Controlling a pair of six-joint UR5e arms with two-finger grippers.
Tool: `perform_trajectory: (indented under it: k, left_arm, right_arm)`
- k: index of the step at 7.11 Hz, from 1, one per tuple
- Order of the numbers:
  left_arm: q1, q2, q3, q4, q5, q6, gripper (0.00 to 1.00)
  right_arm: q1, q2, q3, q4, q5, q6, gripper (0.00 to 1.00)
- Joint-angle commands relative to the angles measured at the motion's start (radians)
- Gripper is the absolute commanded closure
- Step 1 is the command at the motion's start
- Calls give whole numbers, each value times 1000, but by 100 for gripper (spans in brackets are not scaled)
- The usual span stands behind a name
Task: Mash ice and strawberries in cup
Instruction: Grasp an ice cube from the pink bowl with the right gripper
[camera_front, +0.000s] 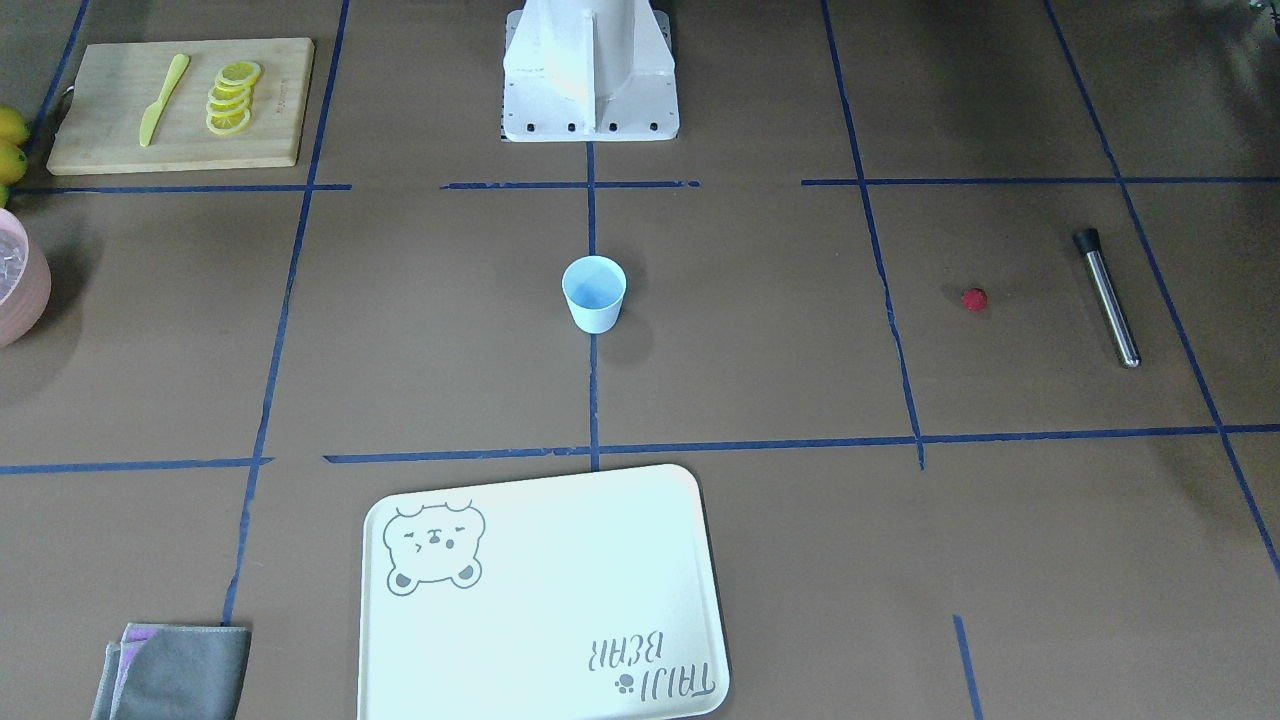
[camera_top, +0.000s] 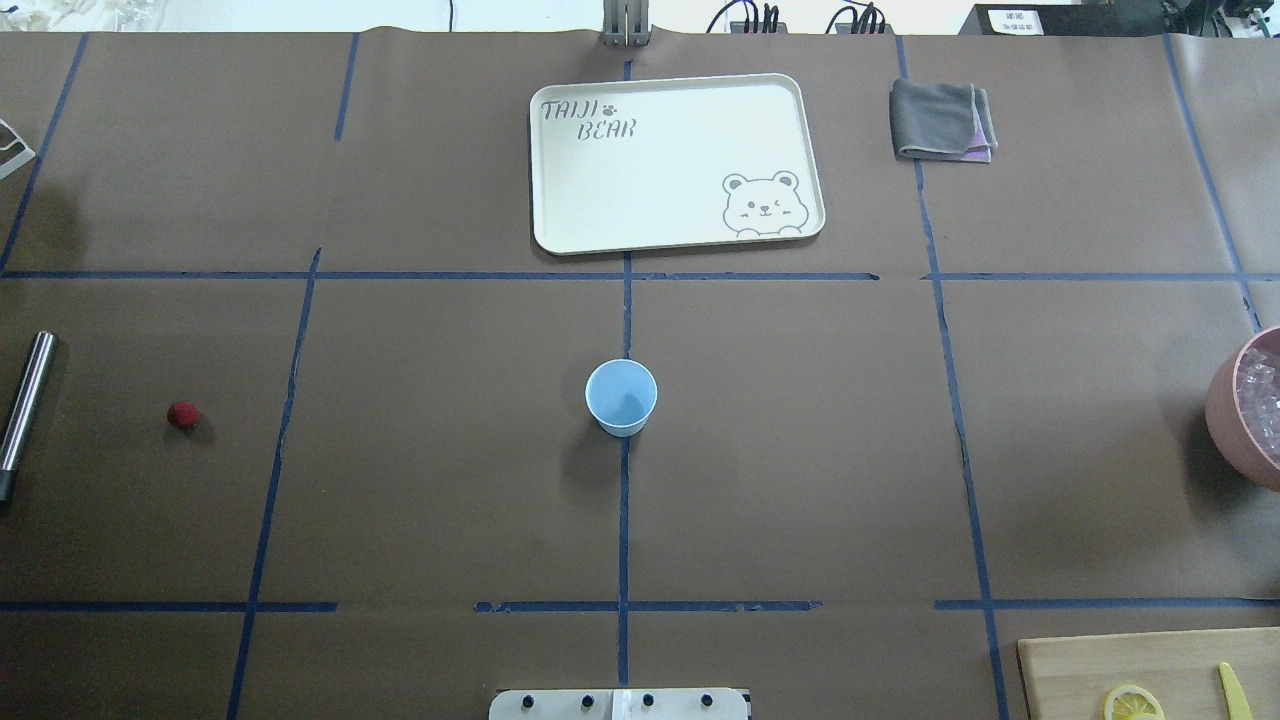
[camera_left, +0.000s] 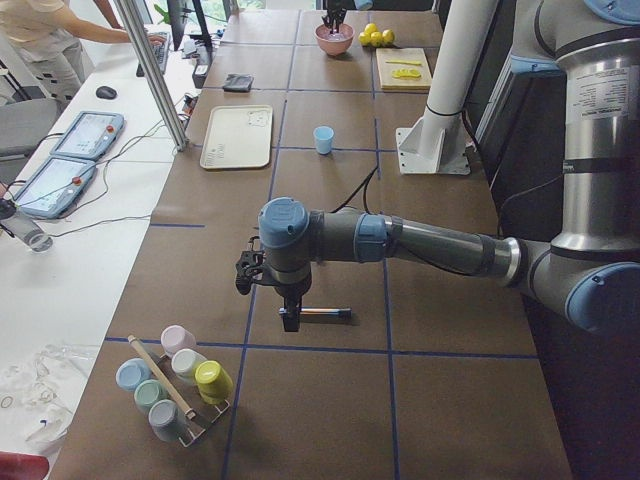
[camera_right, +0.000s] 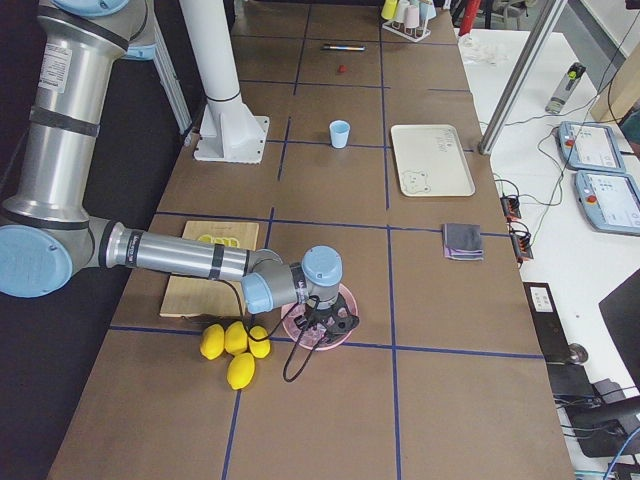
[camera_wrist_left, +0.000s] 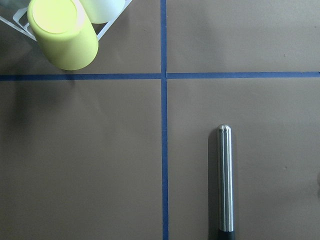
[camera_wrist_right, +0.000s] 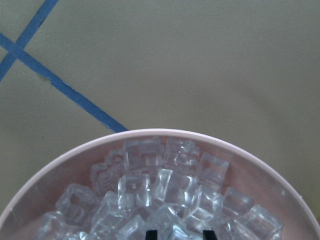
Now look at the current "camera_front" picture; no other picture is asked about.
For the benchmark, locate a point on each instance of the red strawberry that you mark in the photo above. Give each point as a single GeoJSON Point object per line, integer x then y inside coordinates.
{"type": "Point", "coordinates": [975, 300]}

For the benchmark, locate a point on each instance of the steel muddler black tip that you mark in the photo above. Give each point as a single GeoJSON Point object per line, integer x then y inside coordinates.
{"type": "Point", "coordinates": [1088, 244]}

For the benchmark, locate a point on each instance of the light blue paper cup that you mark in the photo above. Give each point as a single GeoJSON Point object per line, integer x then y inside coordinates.
{"type": "Point", "coordinates": [594, 288]}

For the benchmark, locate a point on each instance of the pink bowl of ice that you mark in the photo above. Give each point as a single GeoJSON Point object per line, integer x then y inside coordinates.
{"type": "Point", "coordinates": [26, 280]}

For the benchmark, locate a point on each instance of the cream bear tray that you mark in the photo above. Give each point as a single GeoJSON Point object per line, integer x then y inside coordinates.
{"type": "Point", "coordinates": [586, 596]}

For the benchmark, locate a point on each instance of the lemon slices row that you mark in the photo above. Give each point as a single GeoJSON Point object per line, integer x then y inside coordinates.
{"type": "Point", "coordinates": [230, 98]}

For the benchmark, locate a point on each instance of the yellow plastic knife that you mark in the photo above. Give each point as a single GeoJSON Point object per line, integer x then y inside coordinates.
{"type": "Point", "coordinates": [154, 111]}

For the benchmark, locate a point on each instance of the wooden cutting board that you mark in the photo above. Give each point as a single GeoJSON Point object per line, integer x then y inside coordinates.
{"type": "Point", "coordinates": [115, 82]}

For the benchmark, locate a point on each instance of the grey purple folded cloth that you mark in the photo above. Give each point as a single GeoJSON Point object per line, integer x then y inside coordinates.
{"type": "Point", "coordinates": [173, 671]}

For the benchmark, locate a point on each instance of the yellow lemon middle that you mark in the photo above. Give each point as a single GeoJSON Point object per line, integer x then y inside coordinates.
{"type": "Point", "coordinates": [13, 163]}

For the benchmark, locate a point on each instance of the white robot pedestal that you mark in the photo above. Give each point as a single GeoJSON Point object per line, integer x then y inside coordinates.
{"type": "Point", "coordinates": [589, 71]}

